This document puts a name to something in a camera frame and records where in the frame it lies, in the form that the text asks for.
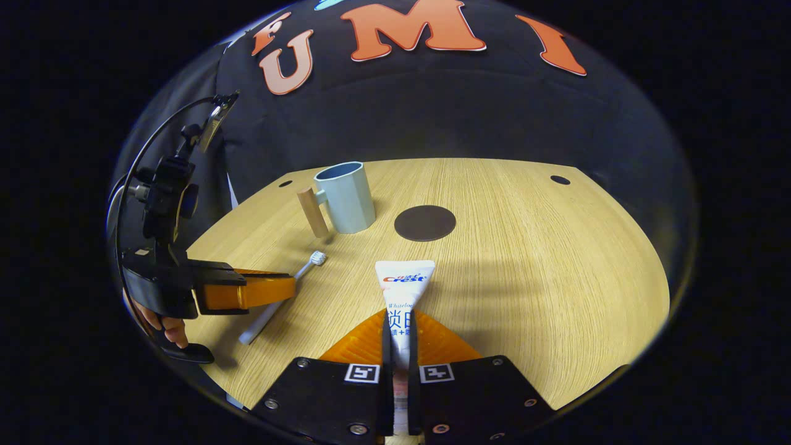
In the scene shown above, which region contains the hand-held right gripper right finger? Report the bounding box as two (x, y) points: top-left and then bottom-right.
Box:
(407, 308), (558, 445)

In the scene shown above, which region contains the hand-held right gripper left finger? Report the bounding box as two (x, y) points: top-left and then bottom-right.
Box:
(247, 308), (396, 445)

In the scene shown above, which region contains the grey white toothbrush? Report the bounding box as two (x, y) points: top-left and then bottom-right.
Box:
(239, 250), (327, 345)

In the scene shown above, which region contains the light blue cup wooden handle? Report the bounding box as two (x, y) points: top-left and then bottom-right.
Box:
(297, 161), (378, 239)

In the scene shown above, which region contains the white toothpaste tube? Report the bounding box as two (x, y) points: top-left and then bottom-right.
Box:
(374, 260), (436, 436)

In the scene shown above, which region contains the dark brown round coaster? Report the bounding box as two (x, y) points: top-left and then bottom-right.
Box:
(394, 205), (457, 242)

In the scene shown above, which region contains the black backdrop cloth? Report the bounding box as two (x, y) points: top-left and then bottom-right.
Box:
(111, 0), (699, 291)

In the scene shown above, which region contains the black cable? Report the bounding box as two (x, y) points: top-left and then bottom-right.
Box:
(115, 96), (217, 294)

